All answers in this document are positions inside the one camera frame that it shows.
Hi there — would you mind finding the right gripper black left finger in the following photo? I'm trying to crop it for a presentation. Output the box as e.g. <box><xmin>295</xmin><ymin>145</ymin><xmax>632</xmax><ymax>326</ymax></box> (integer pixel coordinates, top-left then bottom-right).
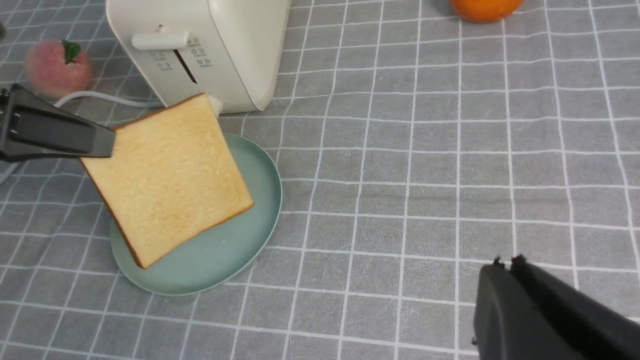
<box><xmin>0</xmin><ymin>83</ymin><xmax>116</xmax><ymax>162</ymax></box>

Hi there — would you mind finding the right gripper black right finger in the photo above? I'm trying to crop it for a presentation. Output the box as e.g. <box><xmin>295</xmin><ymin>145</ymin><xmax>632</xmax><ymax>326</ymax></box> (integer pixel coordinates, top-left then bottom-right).
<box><xmin>472</xmin><ymin>254</ymin><xmax>640</xmax><ymax>360</ymax></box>

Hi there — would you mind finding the toast slice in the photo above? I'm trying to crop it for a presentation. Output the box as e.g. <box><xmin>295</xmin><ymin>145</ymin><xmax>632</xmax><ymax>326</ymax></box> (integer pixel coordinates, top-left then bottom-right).
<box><xmin>80</xmin><ymin>93</ymin><xmax>254</xmax><ymax>269</ymax></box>

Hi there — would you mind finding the white two-slot toaster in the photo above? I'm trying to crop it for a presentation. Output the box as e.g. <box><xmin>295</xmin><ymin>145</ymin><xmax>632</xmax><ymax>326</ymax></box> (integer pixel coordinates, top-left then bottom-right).
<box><xmin>105</xmin><ymin>0</ymin><xmax>291</xmax><ymax>114</ymax></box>

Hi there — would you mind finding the pink peach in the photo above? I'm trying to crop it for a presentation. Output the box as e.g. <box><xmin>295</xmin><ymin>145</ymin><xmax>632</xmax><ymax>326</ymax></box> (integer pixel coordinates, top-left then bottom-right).
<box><xmin>23</xmin><ymin>39</ymin><xmax>94</xmax><ymax>100</ymax></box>

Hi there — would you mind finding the grey checked tablecloth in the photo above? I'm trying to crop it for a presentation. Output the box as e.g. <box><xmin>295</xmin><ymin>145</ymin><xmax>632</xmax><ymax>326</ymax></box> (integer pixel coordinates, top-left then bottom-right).
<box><xmin>1</xmin><ymin>0</ymin><xmax>640</xmax><ymax>360</ymax></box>

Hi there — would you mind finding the light green round plate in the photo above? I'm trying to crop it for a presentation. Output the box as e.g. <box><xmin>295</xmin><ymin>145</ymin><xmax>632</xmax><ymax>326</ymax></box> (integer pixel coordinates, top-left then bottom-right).
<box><xmin>110</xmin><ymin>133</ymin><xmax>283</xmax><ymax>296</ymax></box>

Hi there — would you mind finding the orange persimmon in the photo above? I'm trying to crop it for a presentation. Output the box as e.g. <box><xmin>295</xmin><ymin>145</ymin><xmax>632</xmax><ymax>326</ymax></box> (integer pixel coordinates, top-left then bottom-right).
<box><xmin>448</xmin><ymin>0</ymin><xmax>523</xmax><ymax>24</ymax></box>

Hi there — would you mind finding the white power cable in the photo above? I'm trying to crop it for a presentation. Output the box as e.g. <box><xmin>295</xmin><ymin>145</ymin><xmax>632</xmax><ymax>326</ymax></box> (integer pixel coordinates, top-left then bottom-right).
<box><xmin>0</xmin><ymin>91</ymin><xmax>165</xmax><ymax>186</ymax></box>

